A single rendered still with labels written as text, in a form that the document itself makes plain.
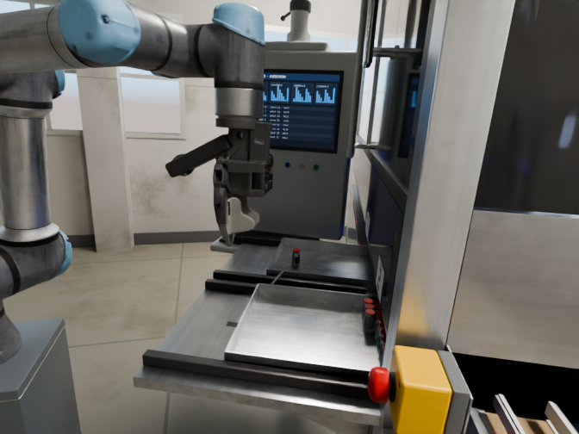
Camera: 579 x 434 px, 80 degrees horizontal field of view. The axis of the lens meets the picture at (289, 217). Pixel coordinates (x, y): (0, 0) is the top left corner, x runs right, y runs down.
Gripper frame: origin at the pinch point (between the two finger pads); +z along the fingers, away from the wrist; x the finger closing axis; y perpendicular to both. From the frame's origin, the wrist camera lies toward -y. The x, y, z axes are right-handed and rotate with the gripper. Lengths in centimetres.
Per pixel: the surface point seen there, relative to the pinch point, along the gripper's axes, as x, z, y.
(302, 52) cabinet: 89, -44, 1
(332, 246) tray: 54, 20, 18
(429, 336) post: -12.5, 6.1, 32.0
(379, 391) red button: -19.9, 9.5, 25.2
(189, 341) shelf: -0.3, 21.7, -7.3
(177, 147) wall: 262, 13, -136
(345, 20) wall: 325, -113, 11
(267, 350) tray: -0.2, 21.4, 8.0
